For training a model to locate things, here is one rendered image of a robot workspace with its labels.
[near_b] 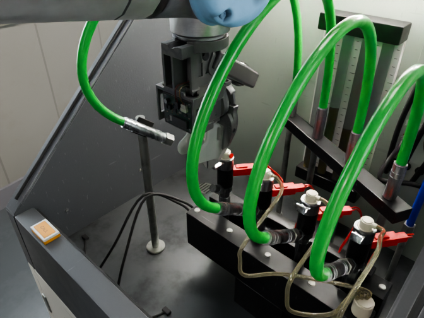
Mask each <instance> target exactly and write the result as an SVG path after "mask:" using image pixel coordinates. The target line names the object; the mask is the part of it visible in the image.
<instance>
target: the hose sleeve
mask: <svg viewBox="0 0 424 318"><path fill-rule="evenodd" d="M121 127H123V128H124V129H127V130H130V131H132V132H135V133H138V134H140V135H143V136H146V137H148V138H151V139H154V140H155V141H159V142H161V143H162V142H164V141H165V140H166V137H167V135H166V133H165V132H162V131H160V130H157V129H155V128H152V127H150V126H147V125H144V124H142V123H140V122H138V121H134V120H132V119H130V118H127V117H125V122H124V124H123V125H122V126H121Z"/></svg>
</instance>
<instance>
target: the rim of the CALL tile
mask: <svg viewBox="0 0 424 318"><path fill-rule="evenodd" d="M43 221H46V222H47V223H48V224H49V225H50V226H51V227H52V228H53V229H54V230H55V231H56V232H55V233H53V234H52V235H49V236H48V237H46V238H43V236H41V234H39V233H38V231H36V229H34V226H35V225H38V224H39V223H41V222H43ZM35 225H33V226H31V229H32V230H33V231H34V232H35V233H36V234H37V235H38V237H39V238H40V239H41V240H42V241H43V242H46V241H48V240H49V239H51V238H52V237H55V236H56V235H58V234H60V233H59V231H58V230H57V229H56V228H55V227H54V226H53V225H52V224H51V223H50V222H49V221H47V220H46V219H44V220H42V221H40V222H38V223H37V224H35Z"/></svg>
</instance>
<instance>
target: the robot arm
mask: <svg viewBox="0 0 424 318"><path fill-rule="evenodd" d="M268 2H269V0H0V24H14V23H50V22H69V21H106V20H142V19H159V18H169V20H170V31H171V32H172V33H173V34H172V39H170V40H166V41H164V42H161V50H162V66H163V82H161V83H159V84H156V98H157V105H158V119H159V120H162V119H164V118H165V122H167V123H169V124H171V125H173V126H175V127H177V128H179V129H181V130H183V131H185V132H187V133H186V135H185V136H184V137H183V138H182V140H181V141H180V142H179V144H178V152H179V153H180V154H181V155H184V154H187V151H188V147H189V141H190V138H191V133H192V129H193V126H194V122H195V120H196V116H197V113H198V110H199V108H200V105H201V102H202V100H203V97H204V94H205V93H206V90H207V88H208V85H209V83H210V81H211V79H212V77H213V75H214V73H215V71H216V69H217V67H218V65H219V63H220V61H221V59H222V57H223V56H224V54H225V53H224V52H222V51H221V50H223V49H225V48H227V47H228V45H229V31H230V28H233V27H240V26H243V25H246V24H248V23H249V22H251V21H252V20H254V19H255V18H256V17H257V16H259V15H260V13H261V12H262V11H263V9H264V8H265V7H266V5H267V4H268ZM258 77H259V73H258V72H256V71H254V70H253V69H251V68H250V66H249V65H248V64H247V63H245V62H242V61H237V60H236V61H235V63H234V65H233V66H232V68H231V70H230V72H229V74H228V76H227V78H228V79H226V80H225V82H224V84H223V86H222V88H221V91H220V93H219V95H218V98H217V99H216V102H215V105H214V107H213V110H212V113H211V115H210V118H209V121H208V125H207V127H206V130H205V134H204V138H203V142H202V146H201V151H200V156H199V163H202V162H203V163H204V166H205V167H206V168H208V169H211V168H213V167H214V166H215V165H216V164H217V163H218V162H219V161H220V160H221V158H222V156H223V155H224V154H225V152H226V150H227V148H228V147H229V146H230V143H231V142H232V139H233V137H234V135H235V133H236V132H237V128H238V114H237V110H238V107H239V106H238V105H237V104H235V94H234V93H235V92H236V91H235V89H234V88H233V86H232V85H231V84H233V85H235V86H244V85H245V86H248V87H250V88H253V87H254V86H255V84H256V81H257V79H258ZM160 94H163V102H164V110H161V102H160Z"/></svg>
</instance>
